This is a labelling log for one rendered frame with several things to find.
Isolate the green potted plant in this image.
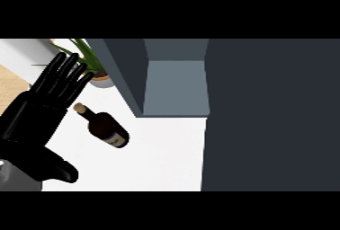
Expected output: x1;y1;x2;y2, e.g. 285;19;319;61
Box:
31;39;116;89

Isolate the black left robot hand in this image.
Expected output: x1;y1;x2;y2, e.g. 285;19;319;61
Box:
0;52;96;184

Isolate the dark grey cabinet door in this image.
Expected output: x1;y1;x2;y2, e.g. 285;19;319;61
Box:
199;39;340;192

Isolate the dark wine bottle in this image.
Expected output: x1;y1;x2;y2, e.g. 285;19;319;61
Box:
72;102;131;149

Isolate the dark grey open cabinet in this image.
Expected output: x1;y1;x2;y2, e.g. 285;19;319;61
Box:
84;39;211;119

